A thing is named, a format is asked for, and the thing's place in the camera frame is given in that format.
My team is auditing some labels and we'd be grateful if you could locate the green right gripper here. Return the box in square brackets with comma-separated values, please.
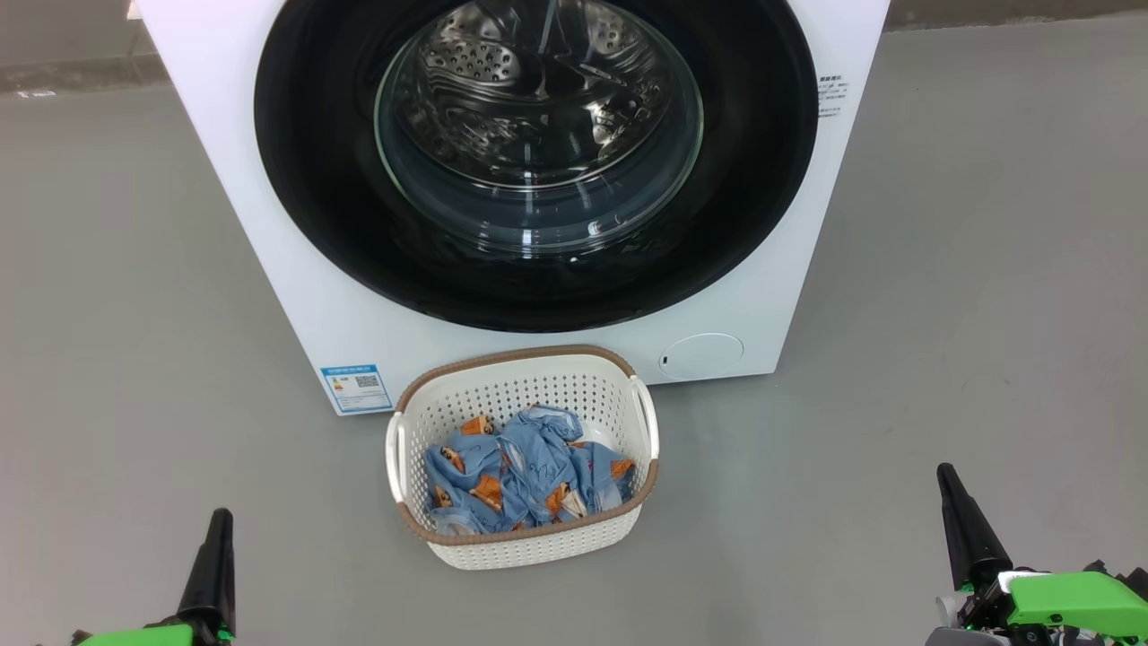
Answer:
[928, 463, 1148, 646]

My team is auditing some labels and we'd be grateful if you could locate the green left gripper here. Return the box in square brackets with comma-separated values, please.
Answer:
[72, 508, 237, 646]

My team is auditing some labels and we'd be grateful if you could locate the blue garment orange animal print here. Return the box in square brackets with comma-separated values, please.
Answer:
[423, 408, 638, 537]

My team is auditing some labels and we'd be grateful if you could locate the black-rimmed glass washer door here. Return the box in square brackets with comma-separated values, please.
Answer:
[254, 0, 819, 333]

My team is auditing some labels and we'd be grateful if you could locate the white front-load washing machine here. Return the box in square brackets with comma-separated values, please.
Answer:
[135, 0, 891, 417]

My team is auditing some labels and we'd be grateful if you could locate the stainless steel washing machine drum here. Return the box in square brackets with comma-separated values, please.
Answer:
[377, 0, 705, 257]

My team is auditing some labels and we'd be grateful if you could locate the blue energy label sticker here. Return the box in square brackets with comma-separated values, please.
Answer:
[320, 363, 394, 415]

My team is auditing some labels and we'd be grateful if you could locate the cream basket with brown rim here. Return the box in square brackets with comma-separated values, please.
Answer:
[386, 345, 661, 572]

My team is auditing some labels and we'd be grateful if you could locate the round white filter cover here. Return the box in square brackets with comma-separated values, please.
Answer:
[659, 333, 745, 380]

